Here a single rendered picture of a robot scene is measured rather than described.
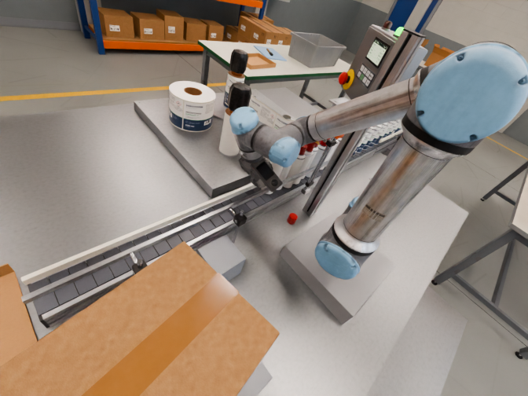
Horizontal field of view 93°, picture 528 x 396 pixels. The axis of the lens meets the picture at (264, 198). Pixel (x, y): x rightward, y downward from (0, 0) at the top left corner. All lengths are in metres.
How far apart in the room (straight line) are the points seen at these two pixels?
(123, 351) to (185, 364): 0.09
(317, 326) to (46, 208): 0.89
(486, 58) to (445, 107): 0.06
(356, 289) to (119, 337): 0.65
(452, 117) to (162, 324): 0.51
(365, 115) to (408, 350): 0.71
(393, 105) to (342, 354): 0.65
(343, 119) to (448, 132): 0.27
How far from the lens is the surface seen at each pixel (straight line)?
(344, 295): 0.84
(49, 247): 0.91
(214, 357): 0.44
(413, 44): 0.78
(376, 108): 0.62
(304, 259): 0.84
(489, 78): 0.44
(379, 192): 0.53
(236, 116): 0.67
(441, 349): 1.07
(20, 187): 1.10
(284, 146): 0.61
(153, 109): 1.37
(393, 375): 0.92
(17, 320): 0.83
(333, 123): 0.67
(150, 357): 0.43
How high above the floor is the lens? 1.54
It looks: 43 degrees down
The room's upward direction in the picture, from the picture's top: 21 degrees clockwise
